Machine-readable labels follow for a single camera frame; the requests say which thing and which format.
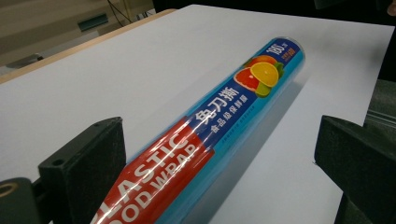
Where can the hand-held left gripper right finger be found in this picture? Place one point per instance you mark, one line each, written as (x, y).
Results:
(358, 161)

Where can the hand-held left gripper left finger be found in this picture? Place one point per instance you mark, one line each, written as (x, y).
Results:
(84, 168)

